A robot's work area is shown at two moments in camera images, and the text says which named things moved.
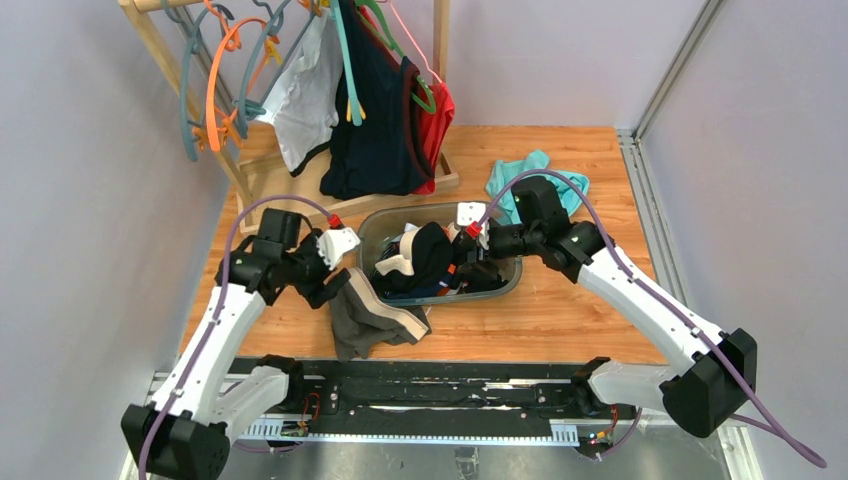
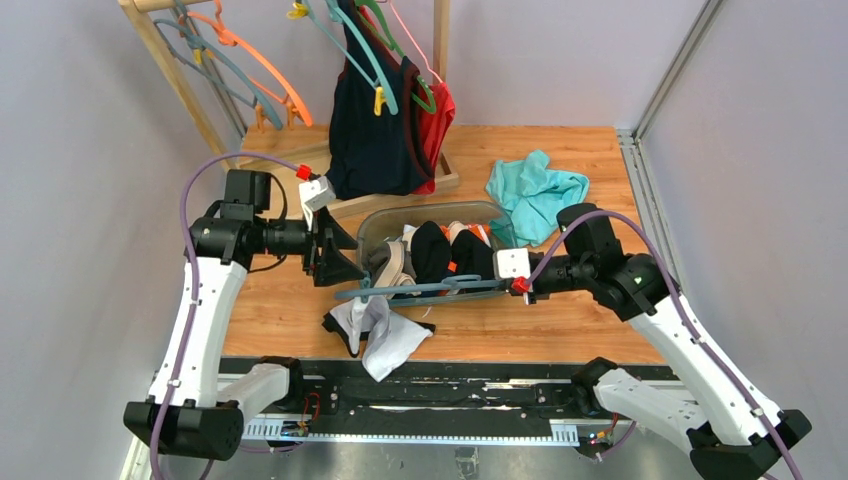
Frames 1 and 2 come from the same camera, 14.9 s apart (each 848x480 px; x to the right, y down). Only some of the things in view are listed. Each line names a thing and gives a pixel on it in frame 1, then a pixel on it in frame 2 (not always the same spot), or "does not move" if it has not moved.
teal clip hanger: (354, 104) to (382, 82)
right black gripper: (470, 254) to (539, 278)
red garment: (436, 127) does not move
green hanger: (363, 8) does not move
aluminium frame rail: (651, 221) does not move
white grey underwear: (304, 107) to (390, 338)
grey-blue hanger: (247, 107) to (453, 287)
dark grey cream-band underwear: (361, 320) to (390, 264)
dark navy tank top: (387, 154) does not move
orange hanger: (228, 127) to (294, 101)
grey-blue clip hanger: (169, 13) to (197, 41)
